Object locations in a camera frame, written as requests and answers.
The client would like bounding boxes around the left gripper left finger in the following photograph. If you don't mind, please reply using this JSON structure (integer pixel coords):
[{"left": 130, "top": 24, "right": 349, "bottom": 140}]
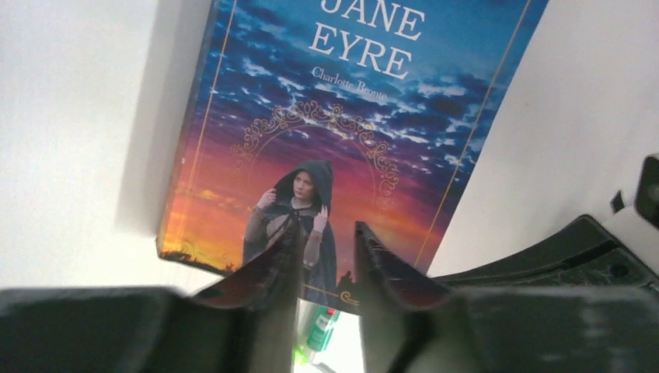
[{"left": 1, "top": 228, "right": 304, "bottom": 372}]

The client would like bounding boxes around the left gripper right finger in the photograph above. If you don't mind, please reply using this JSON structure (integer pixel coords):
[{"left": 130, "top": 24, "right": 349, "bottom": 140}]
[{"left": 355, "top": 222, "right": 658, "bottom": 372}]

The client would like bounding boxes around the Jane Eyre paperback book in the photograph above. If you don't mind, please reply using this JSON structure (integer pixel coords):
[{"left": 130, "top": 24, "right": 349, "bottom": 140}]
[{"left": 156, "top": 1, "right": 547, "bottom": 313}]

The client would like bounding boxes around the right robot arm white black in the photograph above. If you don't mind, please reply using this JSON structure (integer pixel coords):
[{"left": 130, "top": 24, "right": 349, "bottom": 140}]
[{"left": 434, "top": 214, "right": 658, "bottom": 292}]

